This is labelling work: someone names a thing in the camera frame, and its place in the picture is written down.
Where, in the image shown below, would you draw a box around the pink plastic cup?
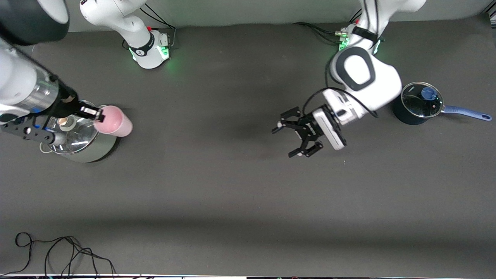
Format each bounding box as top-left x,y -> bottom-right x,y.
94,105 -> 133,137

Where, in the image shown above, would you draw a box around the glass pot lid with knob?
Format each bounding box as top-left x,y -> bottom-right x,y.
44,100 -> 102,155

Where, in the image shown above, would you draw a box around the grey-green cooking pot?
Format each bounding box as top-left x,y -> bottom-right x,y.
40,100 -> 118,163

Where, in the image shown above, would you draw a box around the dark blue saucepan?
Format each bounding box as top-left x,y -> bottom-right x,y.
393,81 -> 493,125

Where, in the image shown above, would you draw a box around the glass saucepan lid, blue knob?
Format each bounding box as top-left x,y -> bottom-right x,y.
401,81 -> 444,118

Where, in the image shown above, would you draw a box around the black left arm base cables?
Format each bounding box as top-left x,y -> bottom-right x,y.
293,7 -> 363,44

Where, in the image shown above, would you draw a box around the black arm base cables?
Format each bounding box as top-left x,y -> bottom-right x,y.
140,3 -> 177,50
293,7 -> 363,44

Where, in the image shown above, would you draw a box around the black right arm base cables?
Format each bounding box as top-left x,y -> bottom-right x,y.
140,3 -> 177,50

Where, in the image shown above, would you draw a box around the thin black loose cable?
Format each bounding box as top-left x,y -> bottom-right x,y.
0,232 -> 117,278

